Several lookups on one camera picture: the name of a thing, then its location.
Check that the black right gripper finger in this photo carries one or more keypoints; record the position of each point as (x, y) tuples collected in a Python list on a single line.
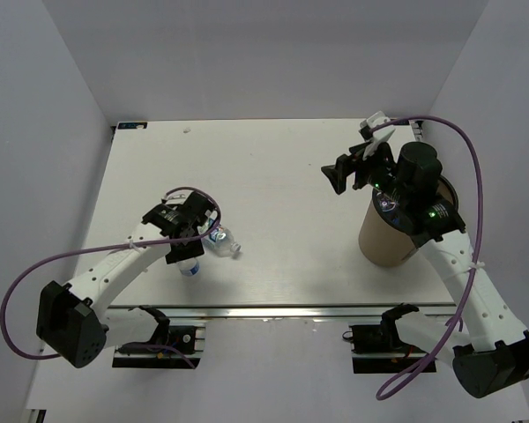
[(348, 164), (336, 176)]

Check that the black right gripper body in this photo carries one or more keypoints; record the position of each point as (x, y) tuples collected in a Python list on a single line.
[(380, 175)]

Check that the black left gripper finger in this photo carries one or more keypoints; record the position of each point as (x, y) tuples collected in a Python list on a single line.
[(208, 228), (180, 252)]

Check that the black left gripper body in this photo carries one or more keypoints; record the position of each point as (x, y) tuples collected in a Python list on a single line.
[(196, 230)]

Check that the small bottle blue cap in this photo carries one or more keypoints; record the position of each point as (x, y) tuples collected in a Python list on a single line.
[(188, 268)]

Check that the clear bottle green white label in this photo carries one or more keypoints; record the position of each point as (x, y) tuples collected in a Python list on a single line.
[(222, 242)]

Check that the clear bottle dark blue label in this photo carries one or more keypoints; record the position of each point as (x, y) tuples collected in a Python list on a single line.
[(387, 209)]

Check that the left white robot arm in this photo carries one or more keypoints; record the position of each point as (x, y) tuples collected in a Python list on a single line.
[(76, 318)]

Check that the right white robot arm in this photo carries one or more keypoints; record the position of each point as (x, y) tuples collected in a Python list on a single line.
[(493, 353)]

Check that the brown cylindrical bin black rim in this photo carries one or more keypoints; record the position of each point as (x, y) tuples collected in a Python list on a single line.
[(392, 233)]

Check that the left blue logo sticker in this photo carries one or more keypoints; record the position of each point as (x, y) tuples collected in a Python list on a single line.
[(131, 126)]

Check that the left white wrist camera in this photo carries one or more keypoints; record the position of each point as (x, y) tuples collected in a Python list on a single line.
[(211, 217)]

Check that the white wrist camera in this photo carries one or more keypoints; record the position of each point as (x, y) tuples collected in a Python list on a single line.
[(375, 130), (211, 217)]

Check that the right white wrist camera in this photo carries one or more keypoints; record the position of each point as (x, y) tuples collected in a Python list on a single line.
[(375, 130)]

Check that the aluminium right side rail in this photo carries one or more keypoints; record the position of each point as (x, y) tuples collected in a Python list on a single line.
[(417, 128)]

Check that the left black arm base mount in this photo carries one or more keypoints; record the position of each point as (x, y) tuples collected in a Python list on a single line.
[(172, 345)]

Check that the aluminium front table rail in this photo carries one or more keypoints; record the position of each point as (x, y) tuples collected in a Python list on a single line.
[(342, 312)]

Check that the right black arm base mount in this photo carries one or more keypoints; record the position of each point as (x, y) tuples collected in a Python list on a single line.
[(377, 349)]

